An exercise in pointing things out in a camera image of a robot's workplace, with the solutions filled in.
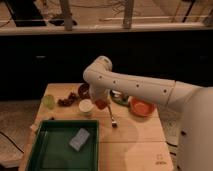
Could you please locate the dark red bowl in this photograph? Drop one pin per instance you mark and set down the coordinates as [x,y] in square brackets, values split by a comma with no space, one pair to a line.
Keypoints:
[83,91]

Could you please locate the white paper cup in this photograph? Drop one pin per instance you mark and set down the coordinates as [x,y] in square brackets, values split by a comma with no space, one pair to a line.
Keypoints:
[86,106]

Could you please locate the light green cup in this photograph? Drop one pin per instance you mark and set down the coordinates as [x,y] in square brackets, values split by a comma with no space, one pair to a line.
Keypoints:
[48,101]

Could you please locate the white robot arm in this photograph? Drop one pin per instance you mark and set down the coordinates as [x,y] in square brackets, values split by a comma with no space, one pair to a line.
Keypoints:
[195,103]

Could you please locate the grey blue sponge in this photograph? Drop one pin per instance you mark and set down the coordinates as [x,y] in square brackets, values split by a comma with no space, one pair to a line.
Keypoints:
[79,139]

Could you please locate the red apple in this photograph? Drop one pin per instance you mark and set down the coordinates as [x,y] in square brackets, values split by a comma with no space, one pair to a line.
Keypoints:
[101,104]

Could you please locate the orange bowl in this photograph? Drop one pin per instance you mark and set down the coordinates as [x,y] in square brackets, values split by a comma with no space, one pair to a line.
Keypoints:
[141,108]

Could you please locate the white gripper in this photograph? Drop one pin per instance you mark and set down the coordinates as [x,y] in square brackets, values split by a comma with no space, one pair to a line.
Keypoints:
[98,93]

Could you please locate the green plastic tray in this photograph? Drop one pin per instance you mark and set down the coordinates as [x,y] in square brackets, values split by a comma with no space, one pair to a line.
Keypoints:
[51,150]

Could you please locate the dark brown food pile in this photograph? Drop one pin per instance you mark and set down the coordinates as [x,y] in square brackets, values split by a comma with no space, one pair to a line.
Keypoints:
[68,101]

